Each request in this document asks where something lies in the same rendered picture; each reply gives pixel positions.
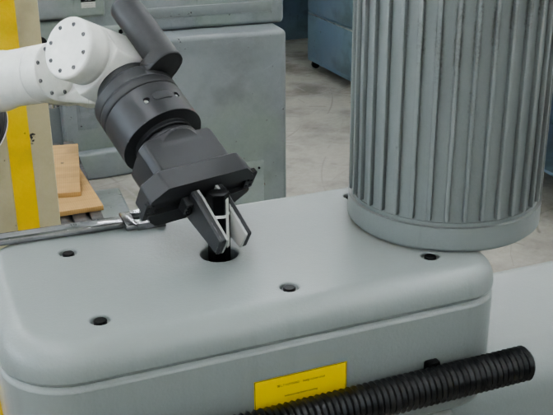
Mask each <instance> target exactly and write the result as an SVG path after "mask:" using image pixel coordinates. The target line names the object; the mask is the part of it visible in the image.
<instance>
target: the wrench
mask: <svg viewBox="0 0 553 415"><path fill-rule="evenodd" d="M140 213H141V211H140V210H139V209H135V210H129V212H120V213H119V215H118V217H108V218H102V219H96V220H90V221H79V222H73V223H68V224H62V225H56V226H45V227H39V228H33V229H27V230H21V231H11V232H5V233H0V246H3V245H14V244H20V243H25V242H31V241H37V240H47V239H53V238H58V237H64V236H70V235H80V234H86V233H91V232H97V231H108V230H114V229H119V228H123V227H125V229H126V231H134V230H136V229H137V230H138V231H139V230H145V229H151V228H156V227H162V226H166V224H163V225H160V226H154V225H153V224H151V223H150V222H149V221H148V220H146V221H142V220H137V221H136V222H135V221H134V220H135V219H140V217H139V216H140Z"/></svg>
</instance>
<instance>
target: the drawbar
mask: <svg viewBox="0 0 553 415"><path fill-rule="evenodd" d="M227 198H228V199H229V192H228V191H226V190H224V189H211V190H210V191H208V192H207V204H208V205H209V207H210V208H211V210H212V212H213V213H214V215H215V216H224V215H225V200H226V199H227ZM217 221H218V222H219V223H220V225H221V227H222V229H223V231H224V232H225V234H226V218H221V219H217ZM208 258H209V261H210V262H217V263H219V262H226V261H230V246H229V247H228V248H227V246H226V248H225V251H224V253H221V254H216V253H215V252H214V251H213V250H212V248H211V247H210V246H209V245H208Z"/></svg>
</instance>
